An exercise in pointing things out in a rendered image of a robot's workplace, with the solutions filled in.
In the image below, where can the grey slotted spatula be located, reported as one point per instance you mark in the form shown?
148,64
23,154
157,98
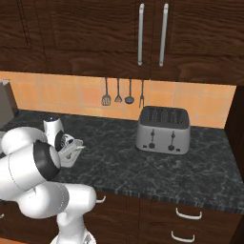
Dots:
106,99

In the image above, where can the silver four-slot toaster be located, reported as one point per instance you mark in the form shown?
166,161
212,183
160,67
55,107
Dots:
163,136

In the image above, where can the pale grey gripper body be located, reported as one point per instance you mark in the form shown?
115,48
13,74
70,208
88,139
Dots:
69,154

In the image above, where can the grey fridge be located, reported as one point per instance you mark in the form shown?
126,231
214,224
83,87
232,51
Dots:
6,105

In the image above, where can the dark wood cupboard door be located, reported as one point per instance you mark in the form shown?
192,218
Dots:
206,38
19,35
92,35

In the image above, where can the dark wood tall cupboard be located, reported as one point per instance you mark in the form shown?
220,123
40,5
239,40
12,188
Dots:
235,133

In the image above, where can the grey ladle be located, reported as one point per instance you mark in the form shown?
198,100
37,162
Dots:
129,99

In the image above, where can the grey two-prong fork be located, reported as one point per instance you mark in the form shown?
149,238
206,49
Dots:
141,98

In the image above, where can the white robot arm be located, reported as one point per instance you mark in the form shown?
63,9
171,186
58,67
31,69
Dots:
38,190

